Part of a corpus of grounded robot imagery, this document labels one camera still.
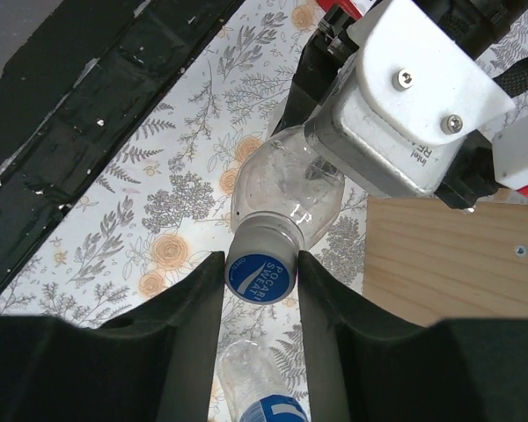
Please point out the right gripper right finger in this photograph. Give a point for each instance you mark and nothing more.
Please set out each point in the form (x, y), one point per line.
(363, 363)

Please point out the blue label water bottle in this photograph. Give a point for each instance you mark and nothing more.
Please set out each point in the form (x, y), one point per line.
(253, 387)

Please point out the clear plastic bottle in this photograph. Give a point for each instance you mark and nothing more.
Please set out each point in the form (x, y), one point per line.
(286, 176)

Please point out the blue Pocari Sweat cap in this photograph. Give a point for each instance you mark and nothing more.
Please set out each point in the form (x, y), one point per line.
(261, 265)

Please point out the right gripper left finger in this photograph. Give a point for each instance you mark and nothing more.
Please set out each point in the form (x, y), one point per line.
(153, 363)

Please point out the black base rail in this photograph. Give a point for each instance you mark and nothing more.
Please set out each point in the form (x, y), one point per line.
(74, 93)

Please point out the wooden shelf unit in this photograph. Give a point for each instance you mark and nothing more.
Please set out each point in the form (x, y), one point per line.
(424, 261)

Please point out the red white snack packet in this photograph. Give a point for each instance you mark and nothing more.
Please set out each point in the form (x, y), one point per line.
(353, 9)

